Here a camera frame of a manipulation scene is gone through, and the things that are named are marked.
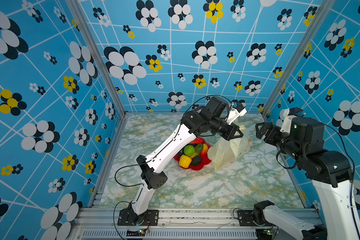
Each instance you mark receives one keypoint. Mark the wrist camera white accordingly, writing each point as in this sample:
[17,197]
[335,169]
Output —
[287,115]
[236,110]

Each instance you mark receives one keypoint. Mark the dark avocado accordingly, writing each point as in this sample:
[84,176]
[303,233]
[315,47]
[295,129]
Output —
[196,161]

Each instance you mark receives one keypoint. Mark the green cucumber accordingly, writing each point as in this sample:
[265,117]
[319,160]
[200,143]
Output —
[198,149]

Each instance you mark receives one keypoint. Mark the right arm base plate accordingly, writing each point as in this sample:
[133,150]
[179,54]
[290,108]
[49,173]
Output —
[245,219]

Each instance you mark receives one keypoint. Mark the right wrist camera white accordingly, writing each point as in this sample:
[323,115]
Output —
[287,115]

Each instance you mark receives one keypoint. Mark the yellow bell pepper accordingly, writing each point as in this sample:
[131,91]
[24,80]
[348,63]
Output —
[185,161]

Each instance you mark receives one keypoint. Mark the aluminium front rail frame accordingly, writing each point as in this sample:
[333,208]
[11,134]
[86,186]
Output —
[173,224]

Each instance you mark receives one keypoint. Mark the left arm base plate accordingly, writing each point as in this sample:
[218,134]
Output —
[127,217]

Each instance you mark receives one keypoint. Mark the corner aluminium post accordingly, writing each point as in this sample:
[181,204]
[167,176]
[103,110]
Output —
[78,15]
[311,31]

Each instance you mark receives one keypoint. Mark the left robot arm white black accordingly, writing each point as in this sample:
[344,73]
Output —
[216,117]

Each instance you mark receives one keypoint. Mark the left corner aluminium post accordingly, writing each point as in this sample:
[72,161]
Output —
[78,15]

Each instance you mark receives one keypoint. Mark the yellowish plastic bag orange print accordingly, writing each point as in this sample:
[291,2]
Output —
[223,153]

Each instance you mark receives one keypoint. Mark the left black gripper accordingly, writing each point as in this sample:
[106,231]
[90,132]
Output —
[229,134]

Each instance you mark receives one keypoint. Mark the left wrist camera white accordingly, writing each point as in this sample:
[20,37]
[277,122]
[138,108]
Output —
[236,110]

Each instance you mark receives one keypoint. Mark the right corner aluminium post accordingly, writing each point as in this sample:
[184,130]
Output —
[311,31]

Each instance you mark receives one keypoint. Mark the green bumpy fruit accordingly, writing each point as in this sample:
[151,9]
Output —
[189,150]

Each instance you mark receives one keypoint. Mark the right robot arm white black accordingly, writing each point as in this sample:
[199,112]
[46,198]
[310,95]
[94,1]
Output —
[330,173]

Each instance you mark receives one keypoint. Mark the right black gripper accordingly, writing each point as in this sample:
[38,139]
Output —
[275,131]

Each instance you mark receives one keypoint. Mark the red flower-shaped plate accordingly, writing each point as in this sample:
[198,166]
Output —
[206,160]

